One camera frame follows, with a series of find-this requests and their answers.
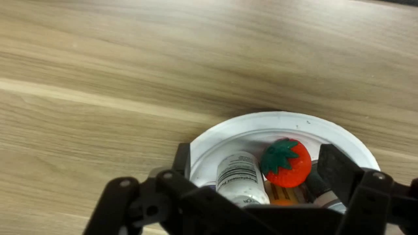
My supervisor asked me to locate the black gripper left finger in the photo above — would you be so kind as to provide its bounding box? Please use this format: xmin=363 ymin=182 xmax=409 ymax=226
xmin=82 ymin=143 xmax=279 ymax=235

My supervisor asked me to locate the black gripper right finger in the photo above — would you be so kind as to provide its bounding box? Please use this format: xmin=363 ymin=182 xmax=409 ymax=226
xmin=316 ymin=143 xmax=393 ymax=235

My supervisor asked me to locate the small white pill bottle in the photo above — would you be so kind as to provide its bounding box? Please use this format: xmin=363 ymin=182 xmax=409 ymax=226
xmin=214 ymin=151 xmax=272 ymax=211

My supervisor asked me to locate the yellow container with orange lid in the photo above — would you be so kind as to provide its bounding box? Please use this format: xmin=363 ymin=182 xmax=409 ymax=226
xmin=265 ymin=182 xmax=313 ymax=208

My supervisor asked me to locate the white paper plate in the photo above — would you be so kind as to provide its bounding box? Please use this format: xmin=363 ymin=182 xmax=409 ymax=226
xmin=187 ymin=110 xmax=381 ymax=207

